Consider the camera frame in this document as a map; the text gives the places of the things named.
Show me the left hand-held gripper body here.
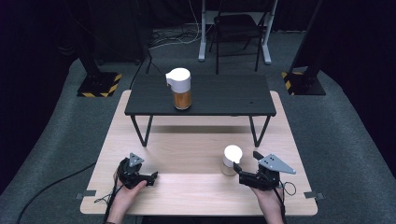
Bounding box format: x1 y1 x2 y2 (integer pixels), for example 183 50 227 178
116 152 148 190

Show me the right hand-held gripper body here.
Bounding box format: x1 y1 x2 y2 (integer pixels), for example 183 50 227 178
238 153 297 191

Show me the pale spice jar white lid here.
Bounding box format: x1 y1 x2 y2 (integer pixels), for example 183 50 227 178
220 144 244 177

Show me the black shelf riser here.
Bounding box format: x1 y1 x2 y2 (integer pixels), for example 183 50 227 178
124 73 277 148

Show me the orange spice jar white lid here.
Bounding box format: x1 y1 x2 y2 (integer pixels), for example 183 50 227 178
164 67 193 111

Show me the person's left hand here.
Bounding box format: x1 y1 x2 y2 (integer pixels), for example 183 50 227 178
111 172 149 210

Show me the person's right hand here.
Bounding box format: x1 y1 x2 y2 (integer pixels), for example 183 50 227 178
249 184 286 217

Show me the grey tape piece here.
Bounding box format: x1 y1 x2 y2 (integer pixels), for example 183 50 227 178
303 191 326 201
75 189 97 201

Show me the black stand striped base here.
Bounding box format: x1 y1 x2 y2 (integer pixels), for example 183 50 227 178
64 0 123 98
281 0 327 97

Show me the black folding chair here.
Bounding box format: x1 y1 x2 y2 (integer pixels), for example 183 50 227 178
207 0 266 75

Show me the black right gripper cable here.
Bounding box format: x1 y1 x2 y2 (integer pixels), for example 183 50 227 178
274 180 297 224

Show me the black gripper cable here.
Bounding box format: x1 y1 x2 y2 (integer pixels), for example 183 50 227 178
274 180 297 224
92 174 123 224

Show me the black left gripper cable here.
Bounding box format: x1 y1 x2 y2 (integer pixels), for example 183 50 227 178
92 174 123 224

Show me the black floor cable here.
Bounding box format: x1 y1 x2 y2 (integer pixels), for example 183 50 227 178
15 161 97 224

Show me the black cable behind shelf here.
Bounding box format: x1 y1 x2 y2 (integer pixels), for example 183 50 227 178
129 46 163 91

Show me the white desk frame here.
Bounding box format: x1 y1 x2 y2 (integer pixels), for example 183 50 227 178
197 0 279 65

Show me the bundle of floor cables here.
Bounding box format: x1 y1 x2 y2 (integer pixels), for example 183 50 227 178
148 0 204 50

